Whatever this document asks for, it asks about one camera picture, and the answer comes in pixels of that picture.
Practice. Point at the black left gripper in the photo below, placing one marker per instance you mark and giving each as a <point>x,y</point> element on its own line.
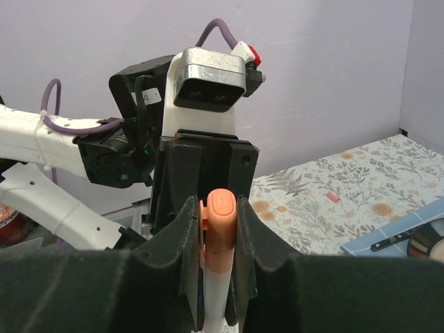
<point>193,163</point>

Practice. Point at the pink pen cap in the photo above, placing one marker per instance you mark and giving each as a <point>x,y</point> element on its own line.
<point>333,197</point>

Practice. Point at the black handled fork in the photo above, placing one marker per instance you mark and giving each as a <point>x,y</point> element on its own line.
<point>390,241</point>

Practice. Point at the light blue checked placemat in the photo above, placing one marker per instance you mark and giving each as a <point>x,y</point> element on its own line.
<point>364,246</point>

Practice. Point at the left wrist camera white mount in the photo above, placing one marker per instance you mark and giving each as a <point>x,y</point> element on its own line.
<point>202,87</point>

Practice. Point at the grey marker with red tip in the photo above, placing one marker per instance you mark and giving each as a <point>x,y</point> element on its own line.
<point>215,293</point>

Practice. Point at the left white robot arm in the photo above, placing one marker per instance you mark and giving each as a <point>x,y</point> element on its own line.
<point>109,152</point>

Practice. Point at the orange pen cap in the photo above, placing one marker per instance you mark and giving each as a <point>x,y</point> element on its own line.
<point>220,229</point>

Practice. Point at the dark striped rim dinner plate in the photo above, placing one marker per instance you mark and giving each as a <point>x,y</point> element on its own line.
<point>427,241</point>

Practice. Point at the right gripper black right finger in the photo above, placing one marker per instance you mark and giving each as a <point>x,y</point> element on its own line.
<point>274,288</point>

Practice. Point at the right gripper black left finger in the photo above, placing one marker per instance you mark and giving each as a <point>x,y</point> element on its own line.
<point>153,288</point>

